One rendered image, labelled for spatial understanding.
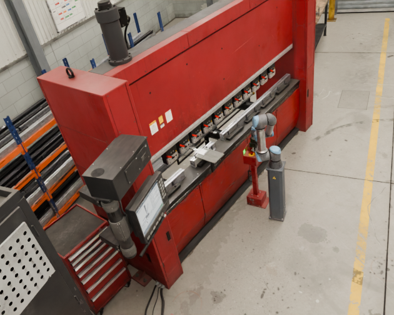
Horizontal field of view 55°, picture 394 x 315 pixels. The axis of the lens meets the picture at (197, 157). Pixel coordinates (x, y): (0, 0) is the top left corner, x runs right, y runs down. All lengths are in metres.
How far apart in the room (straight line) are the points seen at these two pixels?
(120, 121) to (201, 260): 2.08
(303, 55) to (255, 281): 3.06
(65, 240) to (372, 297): 2.90
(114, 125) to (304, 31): 3.27
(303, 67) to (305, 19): 0.67
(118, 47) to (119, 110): 0.55
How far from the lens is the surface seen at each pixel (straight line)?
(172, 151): 3.72
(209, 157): 4.01
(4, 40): 7.61
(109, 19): 3.05
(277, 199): 4.40
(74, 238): 3.65
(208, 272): 4.23
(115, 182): 2.51
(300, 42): 5.44
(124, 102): 2.85
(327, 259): 4.31
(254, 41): 4.60
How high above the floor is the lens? 3.39
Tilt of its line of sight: 36 degrees down
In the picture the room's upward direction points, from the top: 11 degrees counter-clockwise
